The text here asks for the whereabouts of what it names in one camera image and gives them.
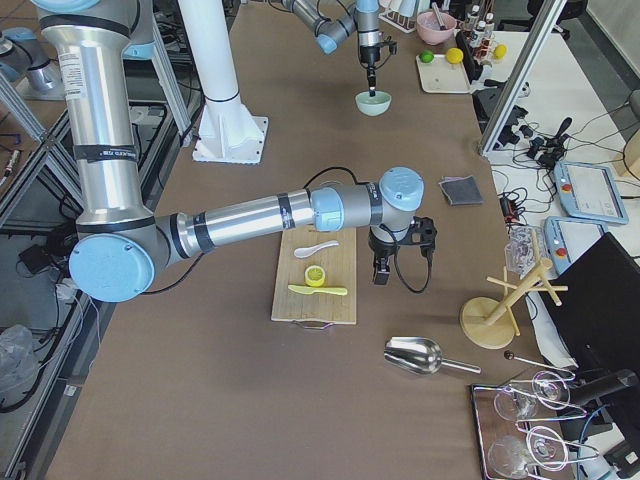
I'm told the teach pendant tablet near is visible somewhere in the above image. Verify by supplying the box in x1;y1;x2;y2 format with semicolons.
543;216;608;274

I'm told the wooden mug tree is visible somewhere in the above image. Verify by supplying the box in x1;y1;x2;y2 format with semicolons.
459;231;569;349

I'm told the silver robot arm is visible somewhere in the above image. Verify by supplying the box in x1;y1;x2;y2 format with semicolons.
32;1;428;303
282;0;394;98

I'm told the metal scoop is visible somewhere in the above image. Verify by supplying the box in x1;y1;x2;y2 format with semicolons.
383;336;482;375

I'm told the bamboo cutting board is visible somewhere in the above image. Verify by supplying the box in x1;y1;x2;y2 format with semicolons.
271;226;357;325

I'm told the teach pendant tablet far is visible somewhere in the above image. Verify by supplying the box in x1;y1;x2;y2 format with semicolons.
554;160;629;225

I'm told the green lime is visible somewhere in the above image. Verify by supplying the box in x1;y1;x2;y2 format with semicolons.
419;50;434;64

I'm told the grey folded cloth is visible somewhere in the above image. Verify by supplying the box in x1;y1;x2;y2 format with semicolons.
439;176;484;206

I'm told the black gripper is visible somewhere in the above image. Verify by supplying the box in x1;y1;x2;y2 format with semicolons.
359;44;381;96
368;224;399;285

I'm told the lemon slice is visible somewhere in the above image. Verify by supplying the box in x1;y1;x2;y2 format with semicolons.
304;265;326;287

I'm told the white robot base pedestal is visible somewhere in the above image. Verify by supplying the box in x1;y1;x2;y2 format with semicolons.
179;0;268;165

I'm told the mint green bowl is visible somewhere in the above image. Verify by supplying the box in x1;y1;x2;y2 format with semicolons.
355;90;392;116

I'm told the pink bowl with ice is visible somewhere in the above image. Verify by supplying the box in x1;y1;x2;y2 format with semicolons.
416;10;457;45

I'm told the aluminium frame post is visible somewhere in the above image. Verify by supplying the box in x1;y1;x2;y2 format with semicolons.
478;0;567;156

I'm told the yellow lemon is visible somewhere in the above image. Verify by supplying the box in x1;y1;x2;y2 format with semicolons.
445;47;464;65

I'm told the wire glass rack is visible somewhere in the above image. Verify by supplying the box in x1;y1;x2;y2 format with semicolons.
470;370;599;479

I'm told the yellow plastic knife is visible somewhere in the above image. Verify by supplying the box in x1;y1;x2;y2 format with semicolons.
287;284;348;296

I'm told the white ceramic spoon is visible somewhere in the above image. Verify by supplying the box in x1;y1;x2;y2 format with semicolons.
293;240;339;259

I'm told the teach pendant tablet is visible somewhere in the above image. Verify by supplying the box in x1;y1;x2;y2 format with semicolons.
554;160;629;225
543;216;608;274

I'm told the cream tray with bear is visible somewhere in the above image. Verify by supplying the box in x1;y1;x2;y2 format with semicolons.
415;54;471;94

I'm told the black monitor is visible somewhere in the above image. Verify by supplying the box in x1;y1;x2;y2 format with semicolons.
534;233;639;372

